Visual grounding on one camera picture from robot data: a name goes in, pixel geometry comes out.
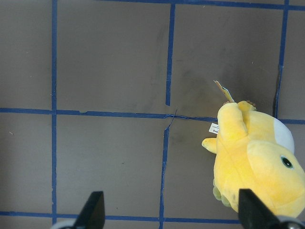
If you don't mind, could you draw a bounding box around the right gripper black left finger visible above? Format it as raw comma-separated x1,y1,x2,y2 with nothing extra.
74,191,105,229

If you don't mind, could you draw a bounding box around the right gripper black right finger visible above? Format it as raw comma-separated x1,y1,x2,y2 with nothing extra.
238,189,281,229

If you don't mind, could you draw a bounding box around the yellow plush toy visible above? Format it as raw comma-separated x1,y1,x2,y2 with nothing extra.
202,87,305,217

